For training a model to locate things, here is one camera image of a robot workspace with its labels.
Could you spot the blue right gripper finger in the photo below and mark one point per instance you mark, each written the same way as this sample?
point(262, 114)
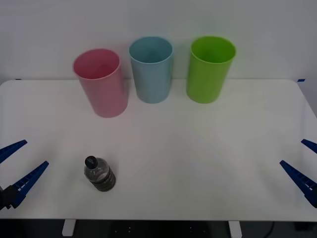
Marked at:
point(310, 145)
point(301, 179)

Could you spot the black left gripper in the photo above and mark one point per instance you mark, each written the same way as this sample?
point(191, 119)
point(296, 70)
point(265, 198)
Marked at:
point(3, 198)

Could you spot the small dark plastic bottle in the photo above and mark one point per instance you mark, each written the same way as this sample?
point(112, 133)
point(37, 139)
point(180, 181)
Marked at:
point(102, 177)

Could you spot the white table leg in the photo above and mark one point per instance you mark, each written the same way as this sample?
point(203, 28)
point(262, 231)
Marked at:
point(234, 229)
point(68, 227)

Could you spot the pink plastic waste bin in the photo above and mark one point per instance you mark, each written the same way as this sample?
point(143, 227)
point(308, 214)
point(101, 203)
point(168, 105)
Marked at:
point(109, 96)

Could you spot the green plastic waste bin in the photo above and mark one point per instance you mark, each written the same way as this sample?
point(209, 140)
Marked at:
point(206, 81)

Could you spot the pale blue plastic waste bin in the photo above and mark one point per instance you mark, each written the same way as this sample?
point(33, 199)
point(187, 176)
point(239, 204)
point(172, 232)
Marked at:
point(152, 81)

